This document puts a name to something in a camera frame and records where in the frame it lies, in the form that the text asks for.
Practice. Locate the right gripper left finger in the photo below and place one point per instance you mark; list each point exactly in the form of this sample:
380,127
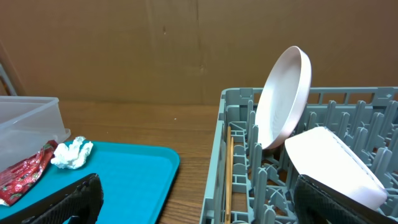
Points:
79,202

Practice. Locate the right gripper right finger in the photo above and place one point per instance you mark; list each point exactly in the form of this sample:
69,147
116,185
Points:
316,203

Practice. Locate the white tissue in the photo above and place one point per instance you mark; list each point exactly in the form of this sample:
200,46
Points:
72,156

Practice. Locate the pink bowl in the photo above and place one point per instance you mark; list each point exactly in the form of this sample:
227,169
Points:
323,156

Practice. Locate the red foil wrapper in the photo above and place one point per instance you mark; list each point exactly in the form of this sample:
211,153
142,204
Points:
17,179

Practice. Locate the wooden chopstick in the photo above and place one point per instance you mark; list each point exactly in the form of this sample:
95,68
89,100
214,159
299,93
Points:
231,174
227,219

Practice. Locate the pink plate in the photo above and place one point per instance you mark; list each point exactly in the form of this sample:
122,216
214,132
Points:
283,98

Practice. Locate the grey dishwasher rack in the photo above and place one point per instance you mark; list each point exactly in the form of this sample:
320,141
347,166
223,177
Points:
365,119

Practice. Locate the teal plastic tray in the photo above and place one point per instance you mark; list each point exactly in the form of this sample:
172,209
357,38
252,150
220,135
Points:
135,179

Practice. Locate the clear plastic bin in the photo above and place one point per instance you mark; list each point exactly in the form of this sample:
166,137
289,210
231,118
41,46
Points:
27,123

